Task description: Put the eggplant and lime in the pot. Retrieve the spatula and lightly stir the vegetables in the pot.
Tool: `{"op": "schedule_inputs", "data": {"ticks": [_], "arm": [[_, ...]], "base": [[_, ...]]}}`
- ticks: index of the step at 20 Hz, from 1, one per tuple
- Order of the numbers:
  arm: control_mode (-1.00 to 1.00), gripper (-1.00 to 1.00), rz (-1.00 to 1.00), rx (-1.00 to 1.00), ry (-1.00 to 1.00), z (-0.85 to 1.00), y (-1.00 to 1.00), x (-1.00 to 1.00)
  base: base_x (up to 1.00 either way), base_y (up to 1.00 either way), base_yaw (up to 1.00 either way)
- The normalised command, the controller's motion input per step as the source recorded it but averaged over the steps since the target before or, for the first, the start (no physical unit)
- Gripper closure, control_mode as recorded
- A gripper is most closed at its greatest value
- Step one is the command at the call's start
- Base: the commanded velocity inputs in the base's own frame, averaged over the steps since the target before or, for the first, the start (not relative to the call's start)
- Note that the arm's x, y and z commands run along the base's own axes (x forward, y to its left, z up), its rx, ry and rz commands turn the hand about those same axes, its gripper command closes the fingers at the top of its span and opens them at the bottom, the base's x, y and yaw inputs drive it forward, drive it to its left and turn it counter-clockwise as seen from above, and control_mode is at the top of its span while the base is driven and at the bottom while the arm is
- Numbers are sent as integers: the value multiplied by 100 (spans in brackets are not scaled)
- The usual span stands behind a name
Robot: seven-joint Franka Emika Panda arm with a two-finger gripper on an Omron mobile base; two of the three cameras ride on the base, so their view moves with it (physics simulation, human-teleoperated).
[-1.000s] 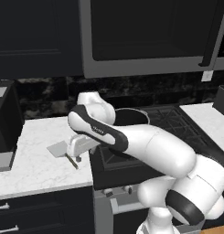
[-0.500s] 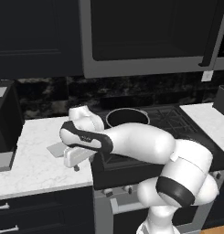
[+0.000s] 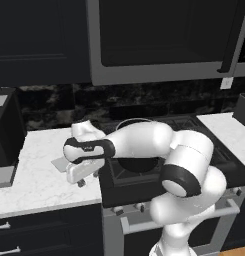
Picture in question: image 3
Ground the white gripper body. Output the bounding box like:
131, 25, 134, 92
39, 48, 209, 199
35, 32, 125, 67
65, 156, 108, 185

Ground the grey spatula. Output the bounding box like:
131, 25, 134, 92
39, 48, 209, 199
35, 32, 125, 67
50, 156, 74, 174

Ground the black pot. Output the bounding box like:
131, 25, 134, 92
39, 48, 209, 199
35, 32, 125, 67
114, 117, 162, 173

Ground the dark drawer front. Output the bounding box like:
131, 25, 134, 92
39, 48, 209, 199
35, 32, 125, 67
0, 237, 105, 256
0, 203, 104, 240

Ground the steel oven door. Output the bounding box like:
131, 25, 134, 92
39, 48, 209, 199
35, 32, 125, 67
101, 189, 245, 256

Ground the black coffee machine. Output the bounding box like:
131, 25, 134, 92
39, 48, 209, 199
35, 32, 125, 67
0, 86, 28, 190

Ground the steel microwave oven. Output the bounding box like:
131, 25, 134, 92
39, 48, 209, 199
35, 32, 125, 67
86, 0, 245, 87

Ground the black hob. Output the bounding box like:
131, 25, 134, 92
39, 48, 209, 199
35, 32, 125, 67
98, 113, 245, 209

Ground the dark cupboard door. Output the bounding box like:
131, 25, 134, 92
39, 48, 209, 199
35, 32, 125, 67
0, 0, 92, 87

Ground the dark base cupboard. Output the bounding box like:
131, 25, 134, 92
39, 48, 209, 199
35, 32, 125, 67
221, 189, 245, 252

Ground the black box-shaped appliance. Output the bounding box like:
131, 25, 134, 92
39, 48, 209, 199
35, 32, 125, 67
232, 92, 245, 130

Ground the steel oven door handle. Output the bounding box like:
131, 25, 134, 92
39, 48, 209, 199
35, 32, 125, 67
119, 198, 241, 236

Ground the silver drawer handle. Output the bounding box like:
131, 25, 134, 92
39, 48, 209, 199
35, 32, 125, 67
0, 221, 12, 232
0, 245, 22, 256

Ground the white wall socket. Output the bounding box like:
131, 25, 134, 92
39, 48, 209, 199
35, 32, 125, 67
220, 76, 234, 90

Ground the dark microwave handle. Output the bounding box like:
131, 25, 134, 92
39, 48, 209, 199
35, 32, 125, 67
216, 0, 245, 74

